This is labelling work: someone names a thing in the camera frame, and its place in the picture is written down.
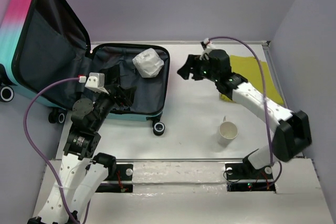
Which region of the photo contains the black garment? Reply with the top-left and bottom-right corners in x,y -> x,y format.
96,65 -> 137,108

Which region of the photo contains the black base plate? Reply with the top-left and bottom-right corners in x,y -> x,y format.
96,163 -> 133,193
223,163 -> 276,192

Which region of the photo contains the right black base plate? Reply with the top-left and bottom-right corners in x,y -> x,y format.
223,163 -> 276,192

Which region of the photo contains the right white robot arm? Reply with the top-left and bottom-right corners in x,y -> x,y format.
177,49 -> 312,178

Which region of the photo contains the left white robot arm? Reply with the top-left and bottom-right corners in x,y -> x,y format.
23,66 -> 136,223

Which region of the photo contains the metal rail strip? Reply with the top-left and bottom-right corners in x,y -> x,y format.
117,158 -> 243,163

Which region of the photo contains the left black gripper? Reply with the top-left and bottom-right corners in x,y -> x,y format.
93,83 -> 138,130

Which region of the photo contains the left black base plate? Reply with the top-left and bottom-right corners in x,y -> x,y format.
96,163 -> 133,193

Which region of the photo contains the pink and teal suitcase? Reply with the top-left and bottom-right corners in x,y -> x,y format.
1,0 -> 170,136

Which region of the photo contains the yellow cloth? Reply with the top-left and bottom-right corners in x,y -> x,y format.
230,55 -> 284,105

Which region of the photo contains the white cloth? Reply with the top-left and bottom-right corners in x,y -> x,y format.
132,48 -> 164,78

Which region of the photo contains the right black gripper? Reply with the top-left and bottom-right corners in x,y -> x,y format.
176,54 -> 218,82

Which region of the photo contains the white paper cup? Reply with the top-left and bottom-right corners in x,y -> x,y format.
218,116 -> 239,145

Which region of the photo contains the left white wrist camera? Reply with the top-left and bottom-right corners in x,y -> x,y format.
85,72 -> 109,94

